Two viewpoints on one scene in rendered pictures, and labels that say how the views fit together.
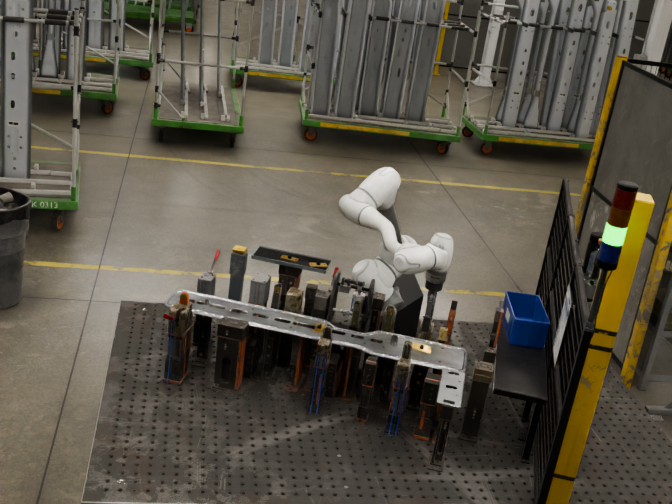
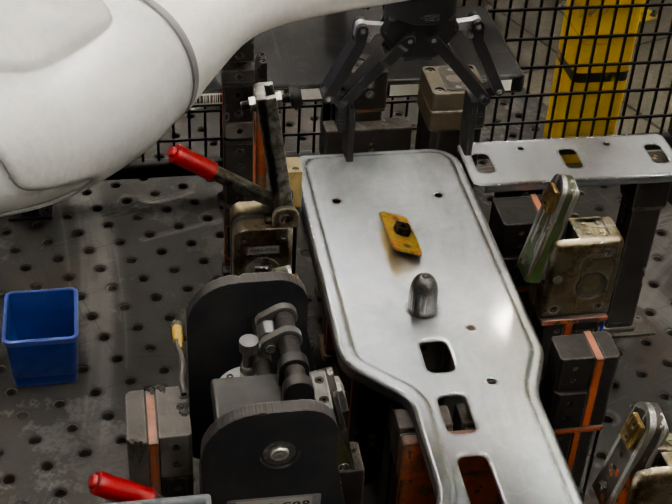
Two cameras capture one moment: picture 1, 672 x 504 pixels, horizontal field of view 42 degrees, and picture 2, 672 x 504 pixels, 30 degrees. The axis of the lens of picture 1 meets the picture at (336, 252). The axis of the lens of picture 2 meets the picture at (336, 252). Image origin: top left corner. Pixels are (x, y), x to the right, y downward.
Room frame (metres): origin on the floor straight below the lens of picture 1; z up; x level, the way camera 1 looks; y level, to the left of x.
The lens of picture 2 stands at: (3.95, 0.67, 1.90)
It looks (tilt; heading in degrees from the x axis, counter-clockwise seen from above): 37 degrees down; 250
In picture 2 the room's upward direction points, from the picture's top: 3 degrees clockwise
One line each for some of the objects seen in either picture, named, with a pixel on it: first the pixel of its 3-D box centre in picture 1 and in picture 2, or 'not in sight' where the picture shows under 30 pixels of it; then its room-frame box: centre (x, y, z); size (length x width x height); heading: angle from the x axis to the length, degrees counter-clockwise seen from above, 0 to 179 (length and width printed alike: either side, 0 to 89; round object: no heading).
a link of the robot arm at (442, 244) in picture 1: (438, 251); not in sight; (3.47, -0.43, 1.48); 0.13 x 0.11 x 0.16; 132
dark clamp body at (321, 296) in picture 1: (318, 329); not in sight; (3.74, 0.03, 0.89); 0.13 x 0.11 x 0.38; 172
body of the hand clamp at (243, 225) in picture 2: (420, 357); (259, 330); (3.64, -0.46, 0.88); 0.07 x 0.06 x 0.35; 172
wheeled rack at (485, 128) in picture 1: (550, 84); not in sight; (11.36, -2.39, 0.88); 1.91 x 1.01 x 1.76; 103
